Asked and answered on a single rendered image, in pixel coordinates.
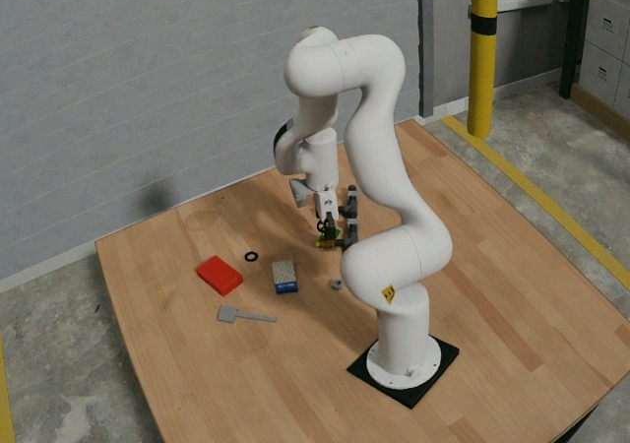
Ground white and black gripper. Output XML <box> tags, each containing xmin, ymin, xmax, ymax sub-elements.
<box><xmin>313</xmin><ymin>186</ymin><xmax>339</xmax><ymax>241</ymax></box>

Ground red rectangular block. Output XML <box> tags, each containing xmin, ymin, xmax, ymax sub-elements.
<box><xmin>196</xmin><ymin>255</ymin><xmax>243</xmax><ymax>297</ymax></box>

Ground dark grey pipe with metal clamp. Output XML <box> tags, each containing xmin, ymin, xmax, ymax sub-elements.
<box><xmin>316</xmin><ymin>185</ymin><xmax>359</xmax><ymax>248</ymax></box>

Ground green tag with chain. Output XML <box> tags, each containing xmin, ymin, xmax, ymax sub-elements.
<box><xmin>320</xmin><ymin>229</ymin><xmax>341</xmax><ymax>238</ymax></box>

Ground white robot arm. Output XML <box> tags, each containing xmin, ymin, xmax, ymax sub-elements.
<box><xmin>274</xmin><ymin>27</ymin><xmax>453</xmax><ymax>389</ymax></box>

